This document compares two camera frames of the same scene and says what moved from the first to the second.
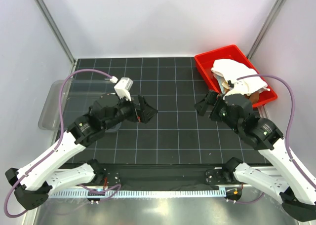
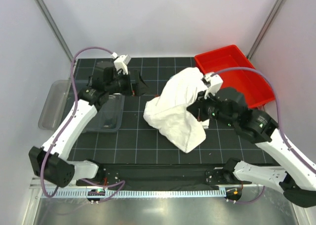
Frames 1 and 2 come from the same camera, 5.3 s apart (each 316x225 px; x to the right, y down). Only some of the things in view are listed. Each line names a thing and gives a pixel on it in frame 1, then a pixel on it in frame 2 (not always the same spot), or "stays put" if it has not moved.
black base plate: [166, 177] stays put
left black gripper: [145, 113] to [139, 88]
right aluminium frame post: [279, 4] stays put
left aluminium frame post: [40, 3] stays put
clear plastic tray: [78, 95] stays put
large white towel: [231, 70] to [168, 111]
